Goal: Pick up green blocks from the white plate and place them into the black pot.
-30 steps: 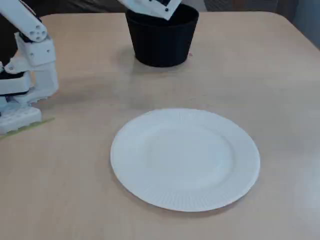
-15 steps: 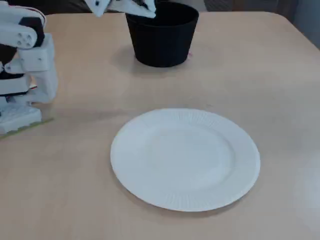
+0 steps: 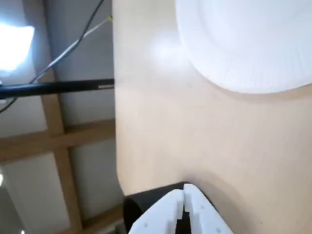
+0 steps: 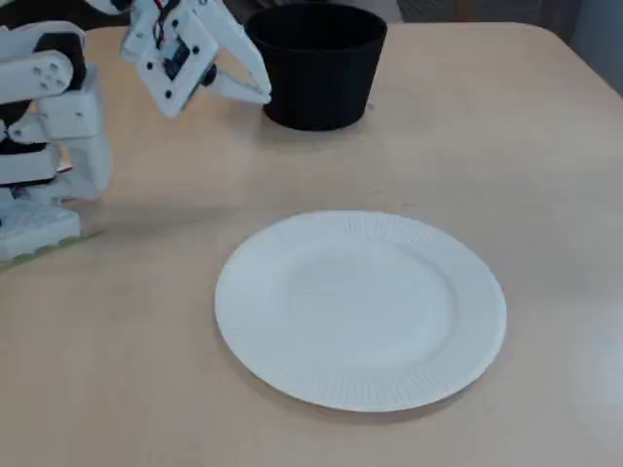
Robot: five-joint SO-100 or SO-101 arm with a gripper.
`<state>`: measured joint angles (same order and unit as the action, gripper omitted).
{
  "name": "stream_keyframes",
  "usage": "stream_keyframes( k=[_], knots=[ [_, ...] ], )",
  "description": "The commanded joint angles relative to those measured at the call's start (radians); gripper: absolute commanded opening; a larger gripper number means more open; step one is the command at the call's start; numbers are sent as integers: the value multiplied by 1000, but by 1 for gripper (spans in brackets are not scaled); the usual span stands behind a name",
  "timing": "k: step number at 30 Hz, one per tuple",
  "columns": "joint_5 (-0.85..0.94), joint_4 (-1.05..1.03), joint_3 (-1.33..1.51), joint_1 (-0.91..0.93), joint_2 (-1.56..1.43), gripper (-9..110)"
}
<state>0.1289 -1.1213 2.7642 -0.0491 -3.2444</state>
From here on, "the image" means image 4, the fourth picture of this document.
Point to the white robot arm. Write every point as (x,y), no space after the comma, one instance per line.
(53,121)

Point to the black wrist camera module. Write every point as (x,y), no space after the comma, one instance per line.
(176,61)

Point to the black cup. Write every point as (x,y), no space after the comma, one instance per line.
(316,82)

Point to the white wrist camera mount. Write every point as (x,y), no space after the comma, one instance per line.
(160,92)

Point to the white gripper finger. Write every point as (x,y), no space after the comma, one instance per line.
(238,44)
(243,93)

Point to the white paper plate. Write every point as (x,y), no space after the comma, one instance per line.
(360,311)

